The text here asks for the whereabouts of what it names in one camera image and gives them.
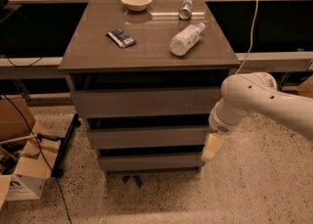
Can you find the blue snack packet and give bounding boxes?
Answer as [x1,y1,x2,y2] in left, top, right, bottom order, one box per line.
[107,28,136,49]

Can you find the grey bottom drawer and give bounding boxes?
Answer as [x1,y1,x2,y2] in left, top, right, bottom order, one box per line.
[98,153,203,172]

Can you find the grey top drawer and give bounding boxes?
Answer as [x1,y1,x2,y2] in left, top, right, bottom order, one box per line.
[70,88,220,118]

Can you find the small clear plastic bottle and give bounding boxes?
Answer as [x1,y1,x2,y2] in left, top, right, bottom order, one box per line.
[179,0,194,21]

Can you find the grey middle drawer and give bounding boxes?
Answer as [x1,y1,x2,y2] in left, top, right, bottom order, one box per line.
[87,125,210,149]

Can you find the cardboard box at right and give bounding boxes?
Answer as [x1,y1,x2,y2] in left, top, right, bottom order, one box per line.
[296,75,313,99]

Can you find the grey drawer cabinet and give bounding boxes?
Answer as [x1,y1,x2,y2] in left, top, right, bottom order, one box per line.
[59,0,239,175]

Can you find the grey drawer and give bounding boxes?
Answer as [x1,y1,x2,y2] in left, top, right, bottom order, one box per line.
[98,153,203,172]
[87,125,210,149]
[70,88,220,118]

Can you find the black floor cable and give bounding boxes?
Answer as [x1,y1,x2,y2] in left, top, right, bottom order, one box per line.
[0,94,73,224]

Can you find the open cardboard box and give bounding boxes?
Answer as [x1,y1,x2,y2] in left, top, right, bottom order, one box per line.
[0,99,60,207]

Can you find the black stand with leg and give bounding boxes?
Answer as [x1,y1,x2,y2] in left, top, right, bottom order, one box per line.
[37,113,81,178]

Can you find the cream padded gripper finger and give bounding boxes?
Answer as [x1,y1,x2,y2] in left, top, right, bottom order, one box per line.
[201,133,224,162]

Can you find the large white plastic bottle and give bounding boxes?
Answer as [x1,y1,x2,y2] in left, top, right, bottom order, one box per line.
[169,22,205,57]

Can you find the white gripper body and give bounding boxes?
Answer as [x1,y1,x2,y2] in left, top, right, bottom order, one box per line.
[208,101,242,135]

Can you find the white cable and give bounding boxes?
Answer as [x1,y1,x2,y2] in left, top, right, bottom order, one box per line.
[234,0,259,75]

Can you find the white ceramic bowl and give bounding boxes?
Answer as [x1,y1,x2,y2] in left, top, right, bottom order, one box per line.
[121,0,153,12]

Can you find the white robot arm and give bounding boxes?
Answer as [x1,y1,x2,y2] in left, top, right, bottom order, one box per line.
[201,72,313,162]

